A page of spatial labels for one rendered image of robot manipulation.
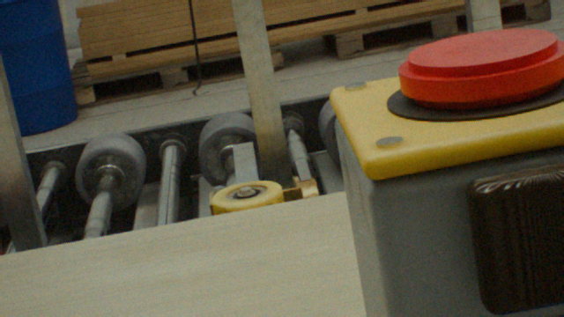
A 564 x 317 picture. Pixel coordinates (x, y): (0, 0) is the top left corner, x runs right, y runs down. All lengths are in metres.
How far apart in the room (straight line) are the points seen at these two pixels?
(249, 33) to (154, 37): 4.84
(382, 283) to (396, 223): 0.02
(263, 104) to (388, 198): 1.13
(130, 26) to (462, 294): 5.95
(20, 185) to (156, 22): 4.79
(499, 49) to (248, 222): 0.93
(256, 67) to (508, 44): 1.10
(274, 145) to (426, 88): 1.13
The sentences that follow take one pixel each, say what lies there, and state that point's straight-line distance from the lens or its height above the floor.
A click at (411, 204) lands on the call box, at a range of 0.24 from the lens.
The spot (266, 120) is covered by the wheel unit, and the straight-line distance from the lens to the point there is 1.38.
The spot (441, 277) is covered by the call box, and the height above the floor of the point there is 1.19.
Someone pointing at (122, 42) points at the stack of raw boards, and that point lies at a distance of 6.19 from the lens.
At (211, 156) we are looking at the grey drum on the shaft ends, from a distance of 1.78.
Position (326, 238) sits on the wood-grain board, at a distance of 1.10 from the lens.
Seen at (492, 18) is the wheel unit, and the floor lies 1.02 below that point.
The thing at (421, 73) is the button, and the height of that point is 1.23.
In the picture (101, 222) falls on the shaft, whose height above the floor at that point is 0.81.
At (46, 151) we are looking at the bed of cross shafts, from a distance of 1.94.
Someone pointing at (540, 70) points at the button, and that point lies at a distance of 0.26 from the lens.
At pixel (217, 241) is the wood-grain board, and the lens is 1.15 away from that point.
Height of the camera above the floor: 1.29
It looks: 16 degrees down
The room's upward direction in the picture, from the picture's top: 10 degrees counter-clockwise
